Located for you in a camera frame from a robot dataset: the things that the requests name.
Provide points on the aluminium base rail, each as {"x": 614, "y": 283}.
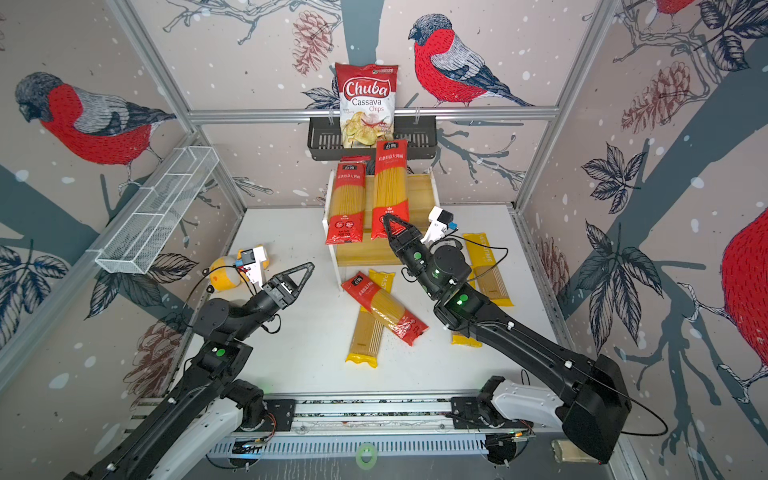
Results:
{"x": 370, "y": 427}

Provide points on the red spaghetti bag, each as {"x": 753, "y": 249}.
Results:
{"x": 348, "y": 201}
{"x": 372, "y": 293}
{"x": 390, "y": 185}

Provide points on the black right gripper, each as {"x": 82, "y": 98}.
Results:
{"x": 407, "y": 247}

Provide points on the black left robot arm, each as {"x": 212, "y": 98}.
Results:
{"x": 210, "y": 400}

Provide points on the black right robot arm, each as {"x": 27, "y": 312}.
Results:
{"x": 594, "y": 404}

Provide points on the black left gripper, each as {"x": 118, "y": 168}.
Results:
{"x": 280, "y": 286}

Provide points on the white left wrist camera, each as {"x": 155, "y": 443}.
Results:
{"x": 253, "y": 263}

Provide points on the yellow plush toy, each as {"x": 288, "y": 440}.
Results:
{"x": 223, "y": 276}

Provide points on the black hanging wire basket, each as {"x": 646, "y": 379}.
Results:
{"x": 324, "y": 140}

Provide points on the yellow spaghetti bag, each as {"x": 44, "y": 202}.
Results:
{"x": 485, "y": 276}
{"x": 463, "y": 337}
{"x": 368, "y": 332}

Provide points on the Chuba cassava chips bag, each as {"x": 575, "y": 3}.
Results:
{"x": 367, "y": 101}

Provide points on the glass jar right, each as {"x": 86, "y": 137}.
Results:
{"x": 566, "y": 451}

